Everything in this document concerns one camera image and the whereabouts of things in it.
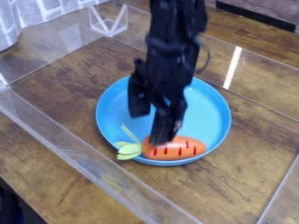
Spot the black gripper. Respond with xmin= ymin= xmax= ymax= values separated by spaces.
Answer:
xmin=126 ymin=36 xmax=201 ymax=145

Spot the blue round tray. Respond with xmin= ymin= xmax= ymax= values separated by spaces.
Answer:
xmin=95 ymin=78 xmax=230 ymax=166

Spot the orange toy carrot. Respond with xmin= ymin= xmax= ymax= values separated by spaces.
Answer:
xmin=114 ymin=125 xmax=206 ymax=161

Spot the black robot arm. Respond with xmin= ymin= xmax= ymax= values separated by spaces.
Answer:
xmin=126 ymin=0 xmax=208 ymax=145

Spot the clear acrylic barrier strip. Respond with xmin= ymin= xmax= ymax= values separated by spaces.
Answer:
xmin=0 ymin=86 xmax=202 ymax=224

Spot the white patterned curtain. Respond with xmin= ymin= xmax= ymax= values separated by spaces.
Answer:
xmin=0 ymin=0 xmax=109 ymax=52

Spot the black cable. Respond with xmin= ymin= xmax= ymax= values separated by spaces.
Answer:
xmin=193 ymin=47 xmax=210 ymax=74

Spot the clear acrylic corner bracket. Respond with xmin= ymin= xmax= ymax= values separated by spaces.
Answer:
xmin=87 ymin=5 xmax=128 ymax=38

